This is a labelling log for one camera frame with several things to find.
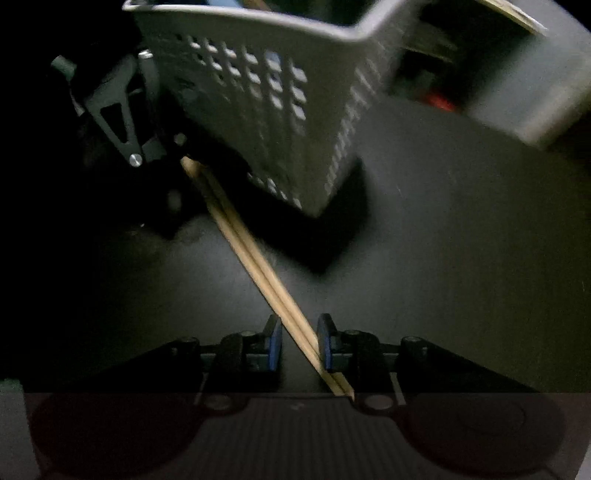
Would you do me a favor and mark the white perforated utensil basket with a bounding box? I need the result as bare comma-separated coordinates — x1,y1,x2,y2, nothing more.
123,1,419,215

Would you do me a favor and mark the thin wooden chopstick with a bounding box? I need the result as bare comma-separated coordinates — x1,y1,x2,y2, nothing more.
206,193,348,398

